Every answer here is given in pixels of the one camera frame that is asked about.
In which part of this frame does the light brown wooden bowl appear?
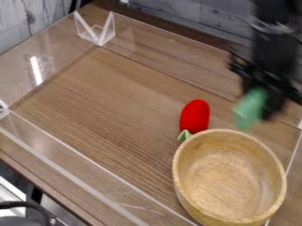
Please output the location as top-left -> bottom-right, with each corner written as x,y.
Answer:
173,129 -> 288,226

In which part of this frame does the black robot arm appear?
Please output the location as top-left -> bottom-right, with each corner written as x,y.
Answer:
229,0 -> 302,123

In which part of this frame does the green rectangular block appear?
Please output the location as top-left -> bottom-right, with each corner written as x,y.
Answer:
234,87 -> 268,131

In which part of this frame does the clear acrylic tray wall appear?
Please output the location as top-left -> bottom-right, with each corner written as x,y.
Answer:
0,6 -> 302,226

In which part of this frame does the red plush strawberry toy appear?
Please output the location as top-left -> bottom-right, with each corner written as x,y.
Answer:
179,99 -> 210,134

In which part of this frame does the black metal table frame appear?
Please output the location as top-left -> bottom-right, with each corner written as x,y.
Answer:
23,182 -> 73,226

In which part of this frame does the black cable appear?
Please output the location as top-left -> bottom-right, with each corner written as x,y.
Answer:
0,200 -> 55,226

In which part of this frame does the clear acrylic corner bracket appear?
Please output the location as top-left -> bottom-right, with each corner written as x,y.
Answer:
74,11 -> 117,47

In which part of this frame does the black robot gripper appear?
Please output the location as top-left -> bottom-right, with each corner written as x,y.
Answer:
229,32 -> 301,120

